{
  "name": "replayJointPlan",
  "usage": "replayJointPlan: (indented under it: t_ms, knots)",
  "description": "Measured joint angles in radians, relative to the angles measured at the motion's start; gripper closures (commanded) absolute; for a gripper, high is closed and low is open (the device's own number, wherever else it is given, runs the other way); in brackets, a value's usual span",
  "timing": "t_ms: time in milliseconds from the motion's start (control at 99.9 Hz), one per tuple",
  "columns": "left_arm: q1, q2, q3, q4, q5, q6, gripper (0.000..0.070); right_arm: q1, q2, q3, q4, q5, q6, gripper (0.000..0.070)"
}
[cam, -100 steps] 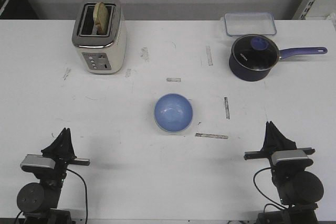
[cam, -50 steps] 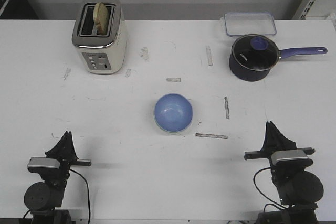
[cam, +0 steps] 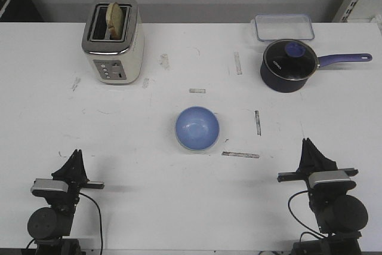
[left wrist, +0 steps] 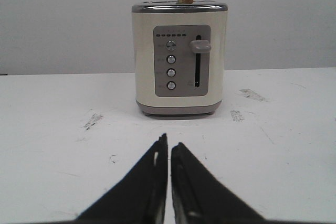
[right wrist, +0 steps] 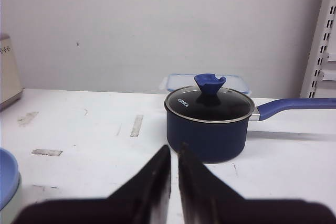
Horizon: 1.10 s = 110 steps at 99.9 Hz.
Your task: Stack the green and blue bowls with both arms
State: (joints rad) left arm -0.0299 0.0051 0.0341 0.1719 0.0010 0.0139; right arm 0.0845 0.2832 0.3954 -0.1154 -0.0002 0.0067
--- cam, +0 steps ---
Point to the dark blue saucepan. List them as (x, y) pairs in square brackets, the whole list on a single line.
[(287, 86)]

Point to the slice of toast bread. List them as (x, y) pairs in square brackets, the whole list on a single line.
[(114, 20)]

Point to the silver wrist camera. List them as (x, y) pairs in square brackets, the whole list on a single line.
[(48, 187), (323, 177)]

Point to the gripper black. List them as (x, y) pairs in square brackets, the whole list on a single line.
[(327, 183), (67, 202)]

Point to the cream and chrome toaster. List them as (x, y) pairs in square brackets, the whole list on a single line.
[(115, 62)]

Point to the clear plastic food container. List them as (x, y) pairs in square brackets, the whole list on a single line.
[(271, 27)]

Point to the glass pot lid blue knob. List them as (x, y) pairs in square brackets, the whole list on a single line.
[(290, 59)]

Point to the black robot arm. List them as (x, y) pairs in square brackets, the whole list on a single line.
[(50, 226), (340, 216)]

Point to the green bowl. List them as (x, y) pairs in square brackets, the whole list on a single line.
[(197, 144)]

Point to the blue bowl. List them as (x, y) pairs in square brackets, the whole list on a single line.
[(197, 121)]

